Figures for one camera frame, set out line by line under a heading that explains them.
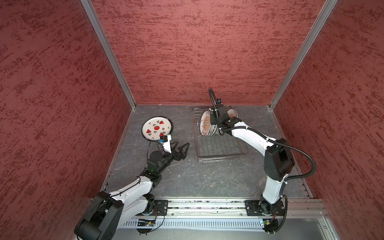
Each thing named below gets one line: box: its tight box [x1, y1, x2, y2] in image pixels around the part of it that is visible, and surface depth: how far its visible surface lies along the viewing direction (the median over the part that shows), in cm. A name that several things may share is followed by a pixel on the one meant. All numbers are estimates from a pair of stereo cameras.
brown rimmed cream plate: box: [141, 116, 174, 141], surface depth 108 cm
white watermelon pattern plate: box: [141, 116, 173, 141], surface depth 108 cm
